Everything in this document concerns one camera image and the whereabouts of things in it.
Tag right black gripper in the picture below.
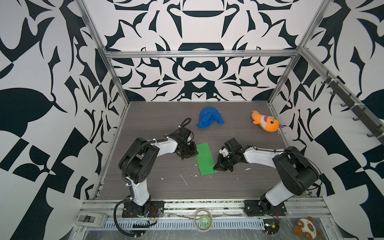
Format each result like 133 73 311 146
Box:
212 153 237 172

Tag green square paper sheet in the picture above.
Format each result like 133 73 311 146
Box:
196 143 217 176

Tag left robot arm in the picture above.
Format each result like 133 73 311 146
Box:
119 127 198 207

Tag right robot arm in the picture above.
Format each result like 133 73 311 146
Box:
213 138 320 214

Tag blue crumpled cloth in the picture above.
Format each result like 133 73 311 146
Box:
197 107 225 129

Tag white tape roll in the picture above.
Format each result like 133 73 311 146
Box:
193 209 213 233

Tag orange fish plush toy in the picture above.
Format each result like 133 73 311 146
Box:
251 111 285 132

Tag small black electronics box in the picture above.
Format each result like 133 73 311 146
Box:
263 219 280 236

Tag brown white plush toy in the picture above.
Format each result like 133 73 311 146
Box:
293 217 322 240

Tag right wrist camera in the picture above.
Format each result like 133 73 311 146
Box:
219 148 230 158

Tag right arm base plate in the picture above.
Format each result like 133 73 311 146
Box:
244 199 287 217

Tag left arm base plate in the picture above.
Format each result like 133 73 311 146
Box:
122 200 165 218

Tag aluminium front rail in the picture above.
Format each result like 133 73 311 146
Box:
80 197 332 219

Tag black base cable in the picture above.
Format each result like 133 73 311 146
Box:
113 195 158 238

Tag black hook rail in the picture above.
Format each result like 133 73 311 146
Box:
322 72 384 145

